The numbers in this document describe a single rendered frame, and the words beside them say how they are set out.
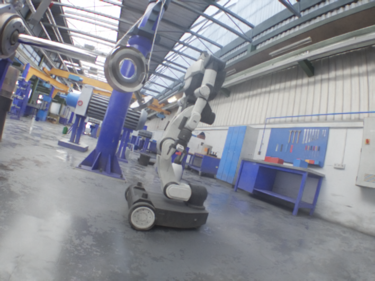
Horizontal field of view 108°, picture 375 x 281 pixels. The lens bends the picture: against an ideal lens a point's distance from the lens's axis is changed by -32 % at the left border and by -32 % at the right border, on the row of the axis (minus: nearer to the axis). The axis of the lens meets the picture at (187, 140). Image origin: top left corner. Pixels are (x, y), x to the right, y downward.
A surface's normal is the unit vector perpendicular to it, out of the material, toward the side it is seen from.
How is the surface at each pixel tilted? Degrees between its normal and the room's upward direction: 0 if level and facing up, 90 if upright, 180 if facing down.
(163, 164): 115
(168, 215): 90
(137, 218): 90
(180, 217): 90
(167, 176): 90
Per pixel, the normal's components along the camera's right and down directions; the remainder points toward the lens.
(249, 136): 0.37, 0.04
